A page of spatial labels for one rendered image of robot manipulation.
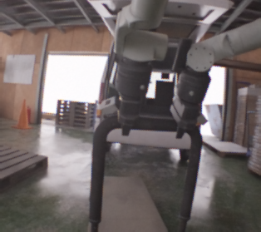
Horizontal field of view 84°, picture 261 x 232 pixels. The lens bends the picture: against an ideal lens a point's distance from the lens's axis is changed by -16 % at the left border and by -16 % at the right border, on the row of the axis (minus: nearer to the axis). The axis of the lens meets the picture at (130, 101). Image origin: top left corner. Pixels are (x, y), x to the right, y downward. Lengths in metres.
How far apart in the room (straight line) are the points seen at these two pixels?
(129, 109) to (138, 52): 0.14
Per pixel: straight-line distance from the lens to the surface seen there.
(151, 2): 0.30
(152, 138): 2.21
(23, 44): 6.10
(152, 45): 0.39
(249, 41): 0.45
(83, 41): 4.97
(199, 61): 0.41
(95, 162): 0.51
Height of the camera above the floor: 0.80
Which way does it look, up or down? 1 degrees up
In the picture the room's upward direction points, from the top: 5 degrees clockwise
